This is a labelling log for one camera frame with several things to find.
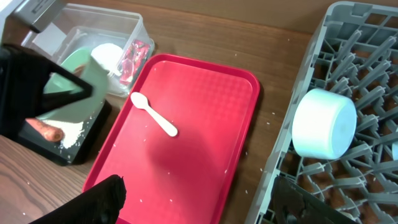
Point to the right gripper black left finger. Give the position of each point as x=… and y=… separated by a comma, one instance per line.
x=100, y=204

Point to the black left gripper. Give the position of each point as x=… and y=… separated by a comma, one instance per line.
x=24, y=74

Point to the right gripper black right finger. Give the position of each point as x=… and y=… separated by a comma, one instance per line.
x=293, y=204

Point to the white rice pile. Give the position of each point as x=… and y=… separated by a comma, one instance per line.
x=72, y=131

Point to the brown food scrap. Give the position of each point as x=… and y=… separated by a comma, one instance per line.
x=79, y=70

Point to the green bowl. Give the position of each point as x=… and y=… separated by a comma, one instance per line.
x=82, y=92

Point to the white napkin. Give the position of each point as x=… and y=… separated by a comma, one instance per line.
x=108, y=55

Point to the light blue bowl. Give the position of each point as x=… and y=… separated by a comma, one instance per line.
x=324, y=125

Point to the white plastic spoon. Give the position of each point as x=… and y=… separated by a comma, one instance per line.
x=141, y=102

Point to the red snack wrapper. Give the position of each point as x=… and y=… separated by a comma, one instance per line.
x=132, y=61

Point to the light blue plate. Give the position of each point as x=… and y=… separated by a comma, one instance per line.
x=394, y=150

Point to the orange carrot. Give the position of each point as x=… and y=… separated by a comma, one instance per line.
x=48, y=132

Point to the black tray bin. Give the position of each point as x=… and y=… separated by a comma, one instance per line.
x=31, y=139

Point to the red plastic tray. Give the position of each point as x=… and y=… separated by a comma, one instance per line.
x=185, y=178

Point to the clear plastic bin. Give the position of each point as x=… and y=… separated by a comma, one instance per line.
x=79, y=26

